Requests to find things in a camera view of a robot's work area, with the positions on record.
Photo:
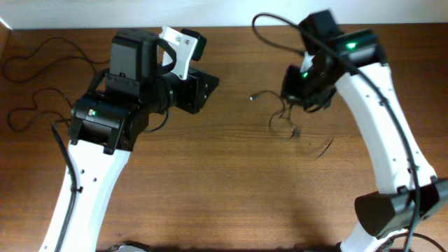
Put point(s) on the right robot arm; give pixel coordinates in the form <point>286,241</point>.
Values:
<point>355,67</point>

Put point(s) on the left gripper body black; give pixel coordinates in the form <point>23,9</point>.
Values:
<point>173,92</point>

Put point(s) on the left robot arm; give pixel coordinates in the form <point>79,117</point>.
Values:
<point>148,73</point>

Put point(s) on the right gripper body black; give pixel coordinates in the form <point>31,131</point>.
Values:
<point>313,96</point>

